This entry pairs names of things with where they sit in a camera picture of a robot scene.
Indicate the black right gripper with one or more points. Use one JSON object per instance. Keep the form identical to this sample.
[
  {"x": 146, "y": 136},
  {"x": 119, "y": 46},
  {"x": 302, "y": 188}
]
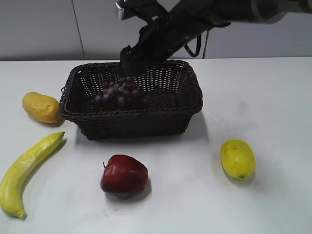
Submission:
[{"x": 165, "y": 33}]

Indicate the dark purple grape bunch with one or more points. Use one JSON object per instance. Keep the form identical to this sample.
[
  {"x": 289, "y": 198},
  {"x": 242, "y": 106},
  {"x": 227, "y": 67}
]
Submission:
[{"x": 122, "y": 94}]

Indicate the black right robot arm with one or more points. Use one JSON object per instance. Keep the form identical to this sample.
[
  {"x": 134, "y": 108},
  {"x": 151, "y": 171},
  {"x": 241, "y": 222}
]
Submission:
[{"x": 211, "y": 14}]

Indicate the black wicker basket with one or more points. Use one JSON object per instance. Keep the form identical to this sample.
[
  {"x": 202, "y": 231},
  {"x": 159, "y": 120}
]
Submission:
[{"x": 172, "y": 95}]

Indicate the yellow mango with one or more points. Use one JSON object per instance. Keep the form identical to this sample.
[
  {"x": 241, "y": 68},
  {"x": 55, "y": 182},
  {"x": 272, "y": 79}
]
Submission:
[{"x": 41, "y": 107}]

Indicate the red apple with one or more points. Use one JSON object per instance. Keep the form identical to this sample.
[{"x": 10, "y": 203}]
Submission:
[{"x": 123, "y": 176}]

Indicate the yellow lemon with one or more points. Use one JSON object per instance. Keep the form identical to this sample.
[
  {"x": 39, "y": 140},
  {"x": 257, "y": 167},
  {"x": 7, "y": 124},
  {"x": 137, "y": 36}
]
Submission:
[{"x": 237, "y": 159}]

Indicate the yellow banana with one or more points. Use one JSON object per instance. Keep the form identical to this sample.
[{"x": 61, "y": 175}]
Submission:
[{"x": 17, "y": 174}]

